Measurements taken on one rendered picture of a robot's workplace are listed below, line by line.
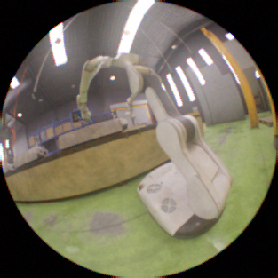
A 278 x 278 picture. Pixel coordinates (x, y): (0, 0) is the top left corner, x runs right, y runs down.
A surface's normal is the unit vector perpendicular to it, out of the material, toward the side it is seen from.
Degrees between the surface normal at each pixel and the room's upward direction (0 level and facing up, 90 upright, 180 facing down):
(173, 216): 38
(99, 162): 90
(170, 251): 0
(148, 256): 0
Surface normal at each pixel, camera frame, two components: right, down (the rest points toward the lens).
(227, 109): -0.88, 0.28
